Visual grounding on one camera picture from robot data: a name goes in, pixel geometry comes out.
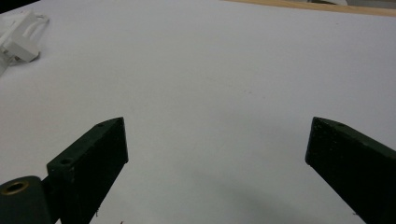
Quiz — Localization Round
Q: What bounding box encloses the white plastic device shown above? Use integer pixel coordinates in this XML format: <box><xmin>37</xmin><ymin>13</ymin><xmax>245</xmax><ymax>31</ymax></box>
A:
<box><xmin>0</xmin><ymin>9</ymin><xmax>50</xmax><ymax>76</ymax></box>

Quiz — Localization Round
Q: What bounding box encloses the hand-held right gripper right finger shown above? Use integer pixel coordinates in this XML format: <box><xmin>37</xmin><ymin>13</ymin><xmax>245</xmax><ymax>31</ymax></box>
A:
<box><xmin>304</xmin><ymin>117</ymin><xmax>396</xmax><ymax>224</ymax></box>

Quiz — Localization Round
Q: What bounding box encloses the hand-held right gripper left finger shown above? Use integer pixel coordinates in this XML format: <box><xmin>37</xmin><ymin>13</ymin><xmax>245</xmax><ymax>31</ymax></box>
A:
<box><xmin>46</xmin><ymin>117</ymin><xmax>129</xmax><ymax>224</ymax></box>

